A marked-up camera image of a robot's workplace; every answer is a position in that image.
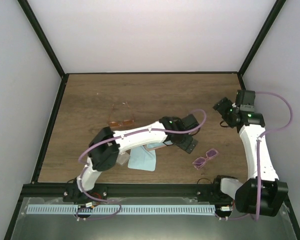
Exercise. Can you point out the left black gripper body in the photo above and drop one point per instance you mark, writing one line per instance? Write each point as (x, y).
(183, 144)

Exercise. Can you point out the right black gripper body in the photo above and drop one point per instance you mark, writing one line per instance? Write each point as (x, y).
(227, 114)

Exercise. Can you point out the purple sunglasses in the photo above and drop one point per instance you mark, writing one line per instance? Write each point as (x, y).
(200, 162)

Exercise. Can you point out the pink glasses case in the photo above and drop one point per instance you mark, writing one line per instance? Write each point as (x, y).
(145, 146)

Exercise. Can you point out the blue cleaning cloth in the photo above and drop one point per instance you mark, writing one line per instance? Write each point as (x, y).
(142, 159)
(159, 145)

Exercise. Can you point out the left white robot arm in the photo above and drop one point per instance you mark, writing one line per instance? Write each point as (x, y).
(104, 150)

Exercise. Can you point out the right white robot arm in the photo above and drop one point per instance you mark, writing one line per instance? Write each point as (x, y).
(263, 193)

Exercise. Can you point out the orange sunglasses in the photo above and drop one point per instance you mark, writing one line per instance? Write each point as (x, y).
(121, 115)

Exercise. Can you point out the grey glasses case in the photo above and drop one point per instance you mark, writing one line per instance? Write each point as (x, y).
(122, 159)

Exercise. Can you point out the black aluminium frame rail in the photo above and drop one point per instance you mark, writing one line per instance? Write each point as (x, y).
(150, 190)

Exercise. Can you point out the blue slotted cable duct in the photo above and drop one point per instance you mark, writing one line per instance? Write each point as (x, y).
(71, 209)

